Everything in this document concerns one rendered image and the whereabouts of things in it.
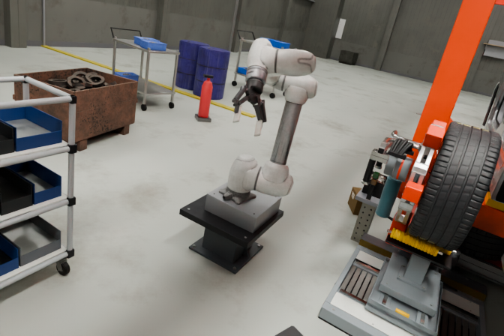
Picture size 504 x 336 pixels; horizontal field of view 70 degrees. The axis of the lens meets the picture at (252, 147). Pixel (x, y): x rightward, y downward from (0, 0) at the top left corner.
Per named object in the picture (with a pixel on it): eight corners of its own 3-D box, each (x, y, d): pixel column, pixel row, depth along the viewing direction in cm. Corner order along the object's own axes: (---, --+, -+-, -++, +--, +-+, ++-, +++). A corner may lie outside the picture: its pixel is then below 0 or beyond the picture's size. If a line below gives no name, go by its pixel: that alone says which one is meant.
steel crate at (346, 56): (355, 65, 2009) (358, 53, 1986) (351, 65, 1927) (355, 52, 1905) (342, 61, 2041) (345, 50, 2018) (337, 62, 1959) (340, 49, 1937)
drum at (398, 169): (419, 191, 196) (428, 168, 191) (380, 177, 205) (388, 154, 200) (422, 184, 207) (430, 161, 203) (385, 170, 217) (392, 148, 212)
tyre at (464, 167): (451, 232, 224) (454, 271, 166) (412, 217, 234) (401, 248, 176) (493, 132, 211) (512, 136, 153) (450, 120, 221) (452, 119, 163)
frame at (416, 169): (401, 237, 186) (439, 139, 167) (388, 232, 188) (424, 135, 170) (414, 202, 231) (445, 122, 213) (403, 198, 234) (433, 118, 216)
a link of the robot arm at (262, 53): (243, 63, 150) (274, 65, 148) (249, 33, 155) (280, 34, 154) (246, 77, 160) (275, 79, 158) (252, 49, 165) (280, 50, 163)
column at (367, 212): (362, 244, 281) (379, 197, 267) (350, 238, 285) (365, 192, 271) (365, 239, 290) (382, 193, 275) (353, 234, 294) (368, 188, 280)
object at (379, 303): (431, 346, 187) (438, 331, 184) (364, 310, 202) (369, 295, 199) (438, 293, 229) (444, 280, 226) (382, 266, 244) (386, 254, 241)
